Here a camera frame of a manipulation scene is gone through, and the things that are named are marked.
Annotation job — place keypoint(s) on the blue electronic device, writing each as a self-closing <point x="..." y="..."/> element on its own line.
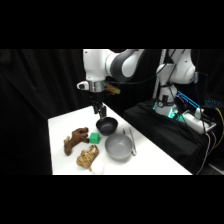
<point x="188" y="101"/>

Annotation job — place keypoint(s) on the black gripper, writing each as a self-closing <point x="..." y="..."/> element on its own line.
<point x="95" y="96"/>

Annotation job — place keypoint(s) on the white control box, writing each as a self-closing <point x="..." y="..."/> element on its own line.
<point x="200" y="121"/>

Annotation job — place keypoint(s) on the striped tiger plush toy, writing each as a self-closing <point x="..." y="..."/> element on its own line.
<point x="87" y="158"/>

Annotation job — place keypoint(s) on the black curtain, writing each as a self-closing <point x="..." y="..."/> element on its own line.
<point x="36" y="86"/>

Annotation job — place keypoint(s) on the black cloth-covered stand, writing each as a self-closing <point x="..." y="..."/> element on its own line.
<point x="160" y="133"/>

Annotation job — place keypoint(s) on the black bowl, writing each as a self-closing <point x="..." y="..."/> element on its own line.
<point x="106" y="126"/>

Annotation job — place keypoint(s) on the green cube block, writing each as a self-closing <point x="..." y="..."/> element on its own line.
<point x="94" y="138"/>

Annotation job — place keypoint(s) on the grey bowl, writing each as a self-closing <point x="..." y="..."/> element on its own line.
<point x="118" y="146"/>

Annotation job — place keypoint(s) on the brown wrist camera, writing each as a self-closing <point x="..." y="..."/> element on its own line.
<point x="112" y="88"/>

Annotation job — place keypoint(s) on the brown plush animal toy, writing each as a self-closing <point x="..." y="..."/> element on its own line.
<point x="76" y="139"/>

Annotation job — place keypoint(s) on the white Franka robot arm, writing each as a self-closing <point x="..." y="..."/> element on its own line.
<point x="96" y="65"/>

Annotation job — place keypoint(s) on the small white round lid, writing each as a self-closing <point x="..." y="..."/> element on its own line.
<point x="99" y="169"/>

